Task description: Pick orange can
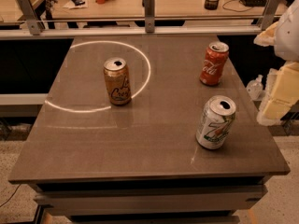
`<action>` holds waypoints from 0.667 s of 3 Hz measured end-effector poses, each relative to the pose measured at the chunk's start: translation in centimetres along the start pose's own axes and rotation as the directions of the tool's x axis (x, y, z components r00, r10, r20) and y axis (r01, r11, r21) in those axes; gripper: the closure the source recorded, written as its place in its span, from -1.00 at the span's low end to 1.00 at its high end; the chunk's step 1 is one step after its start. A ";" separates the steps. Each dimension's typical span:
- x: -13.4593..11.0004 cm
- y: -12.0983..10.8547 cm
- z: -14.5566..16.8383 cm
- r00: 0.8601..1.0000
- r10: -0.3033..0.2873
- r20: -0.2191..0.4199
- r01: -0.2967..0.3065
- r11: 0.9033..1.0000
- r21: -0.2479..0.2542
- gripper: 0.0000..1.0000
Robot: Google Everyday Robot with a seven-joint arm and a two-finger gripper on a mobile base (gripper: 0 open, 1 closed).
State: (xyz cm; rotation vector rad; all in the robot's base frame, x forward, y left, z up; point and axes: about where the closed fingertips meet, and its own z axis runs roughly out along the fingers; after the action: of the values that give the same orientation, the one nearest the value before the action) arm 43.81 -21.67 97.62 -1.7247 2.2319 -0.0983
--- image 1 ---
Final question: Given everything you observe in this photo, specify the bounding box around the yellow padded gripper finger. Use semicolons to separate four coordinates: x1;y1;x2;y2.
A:
253;21;278;47
257;62;299;126

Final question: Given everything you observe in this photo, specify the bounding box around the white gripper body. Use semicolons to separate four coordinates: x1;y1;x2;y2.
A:
274;0;299;62

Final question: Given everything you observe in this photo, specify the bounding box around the orange LaCroix can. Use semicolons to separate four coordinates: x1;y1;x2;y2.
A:
104;57;132;105

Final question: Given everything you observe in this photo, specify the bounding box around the red Coca-Cola can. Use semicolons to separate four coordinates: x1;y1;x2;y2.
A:
199;41;229;86

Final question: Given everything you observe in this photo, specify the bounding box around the white green 7up can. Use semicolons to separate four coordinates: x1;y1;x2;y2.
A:
195;95;236;150

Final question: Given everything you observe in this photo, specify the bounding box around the clear plastic sanitizer bottle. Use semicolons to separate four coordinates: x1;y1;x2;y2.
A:
246;75;263;100

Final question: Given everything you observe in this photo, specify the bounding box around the black mesh pen cup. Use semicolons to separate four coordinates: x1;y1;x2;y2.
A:
204;0;220;10

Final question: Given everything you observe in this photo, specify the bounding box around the right metal rail bracket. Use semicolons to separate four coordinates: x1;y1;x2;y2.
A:
257;0;281;31

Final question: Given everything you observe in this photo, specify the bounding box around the metal rail bracket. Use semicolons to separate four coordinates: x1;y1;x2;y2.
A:
17;0;44;35
257;0;281;31
143;0;155;33

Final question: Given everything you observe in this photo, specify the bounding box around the metal horizontal rail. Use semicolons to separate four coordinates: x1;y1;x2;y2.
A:
0;26;262;40

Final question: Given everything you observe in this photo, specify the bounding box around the black cable on desk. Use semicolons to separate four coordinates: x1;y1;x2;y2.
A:
221;0;254;13

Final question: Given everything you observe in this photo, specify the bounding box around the middle metal rail bracket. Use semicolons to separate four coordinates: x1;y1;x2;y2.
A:
143;0;155;33

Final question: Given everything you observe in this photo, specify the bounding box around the left metal rail bracket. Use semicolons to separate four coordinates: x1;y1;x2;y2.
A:
17;0;44;35

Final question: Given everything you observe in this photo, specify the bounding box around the black cable on floor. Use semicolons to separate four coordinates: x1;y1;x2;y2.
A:
0;184;22;209

